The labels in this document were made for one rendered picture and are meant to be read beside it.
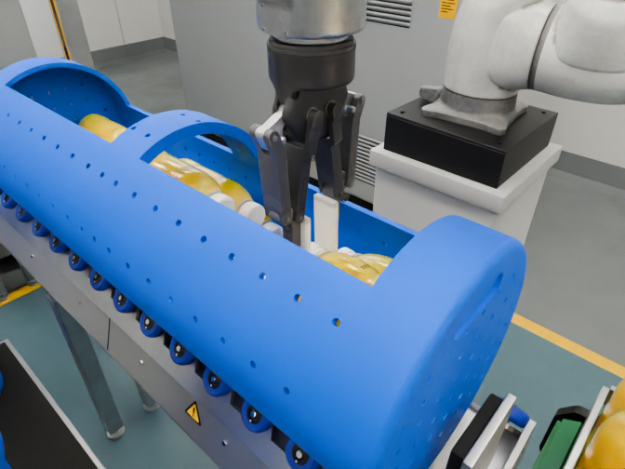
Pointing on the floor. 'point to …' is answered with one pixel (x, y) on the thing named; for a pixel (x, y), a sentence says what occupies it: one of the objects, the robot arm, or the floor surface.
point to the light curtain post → (71, 32)
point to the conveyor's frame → (565, 418)
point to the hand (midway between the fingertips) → (312, 234)
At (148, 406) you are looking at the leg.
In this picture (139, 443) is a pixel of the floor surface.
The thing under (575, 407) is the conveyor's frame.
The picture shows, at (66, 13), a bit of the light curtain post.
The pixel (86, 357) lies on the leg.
